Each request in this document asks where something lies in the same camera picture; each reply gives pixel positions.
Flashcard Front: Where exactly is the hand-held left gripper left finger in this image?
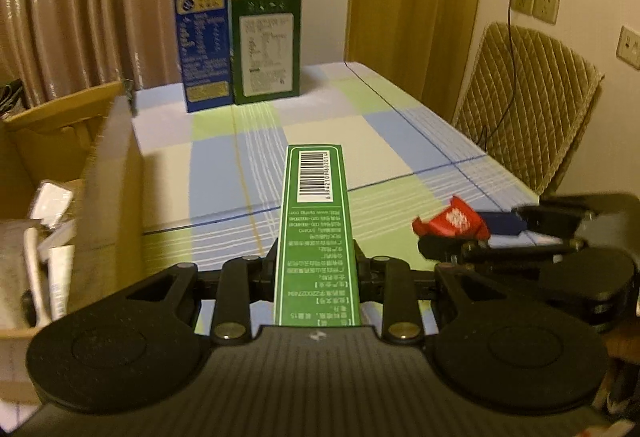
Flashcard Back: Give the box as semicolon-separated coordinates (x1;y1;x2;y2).
125;237;278;345

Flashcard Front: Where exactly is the green and white medicine box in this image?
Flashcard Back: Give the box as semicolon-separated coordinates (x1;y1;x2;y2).
272;144;363;328

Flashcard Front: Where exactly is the small red packet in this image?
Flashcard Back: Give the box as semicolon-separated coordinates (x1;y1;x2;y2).
411;194;491;240

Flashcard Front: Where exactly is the tall blue milk carton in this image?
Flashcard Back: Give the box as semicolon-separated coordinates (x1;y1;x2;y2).
172;0;235;114

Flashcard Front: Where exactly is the small white box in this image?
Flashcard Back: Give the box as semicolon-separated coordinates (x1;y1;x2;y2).
29;182;76;230

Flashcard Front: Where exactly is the empty wall socket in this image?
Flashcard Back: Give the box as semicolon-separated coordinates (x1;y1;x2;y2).
531;0;560;24
616;24;640;70

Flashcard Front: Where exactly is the chair with quilted cover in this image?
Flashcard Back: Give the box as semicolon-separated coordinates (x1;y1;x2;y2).
450;21;606;198

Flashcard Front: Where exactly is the brown cardboard box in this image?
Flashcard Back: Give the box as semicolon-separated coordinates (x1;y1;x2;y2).
0;81;146;405

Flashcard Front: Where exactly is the black power cable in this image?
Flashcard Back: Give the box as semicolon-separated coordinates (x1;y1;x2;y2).
475;0;521;150

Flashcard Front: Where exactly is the green milk carton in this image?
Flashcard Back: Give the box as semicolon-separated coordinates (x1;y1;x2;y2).
227;0;302;107

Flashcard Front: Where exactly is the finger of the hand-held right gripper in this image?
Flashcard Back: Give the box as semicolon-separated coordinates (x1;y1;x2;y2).
417;238;589;264
476;201;597;236

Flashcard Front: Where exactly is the yellow curtain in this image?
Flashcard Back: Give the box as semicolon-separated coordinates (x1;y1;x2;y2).
345;0;488;118

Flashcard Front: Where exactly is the checked cloth desktop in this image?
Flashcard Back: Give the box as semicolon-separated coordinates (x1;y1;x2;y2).
131;61;541;335

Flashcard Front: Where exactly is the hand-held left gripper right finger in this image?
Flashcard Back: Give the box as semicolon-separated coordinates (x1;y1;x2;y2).
352;237;501;345

